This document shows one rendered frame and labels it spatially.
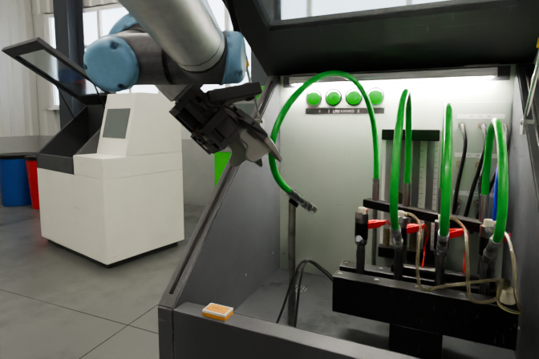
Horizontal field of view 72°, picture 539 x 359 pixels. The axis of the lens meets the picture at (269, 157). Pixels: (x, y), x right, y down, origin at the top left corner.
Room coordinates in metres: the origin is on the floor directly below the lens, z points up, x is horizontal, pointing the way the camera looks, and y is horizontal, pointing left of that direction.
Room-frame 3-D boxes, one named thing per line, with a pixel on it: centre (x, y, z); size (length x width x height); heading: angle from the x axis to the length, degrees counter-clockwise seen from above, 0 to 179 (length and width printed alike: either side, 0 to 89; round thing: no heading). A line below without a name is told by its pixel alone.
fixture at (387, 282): (0.74, -0.31, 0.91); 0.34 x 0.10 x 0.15; 66
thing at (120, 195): (3.70, 1.73, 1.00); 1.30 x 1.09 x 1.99; 53
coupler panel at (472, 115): (0.93, -0.53, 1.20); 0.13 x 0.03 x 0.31; 66
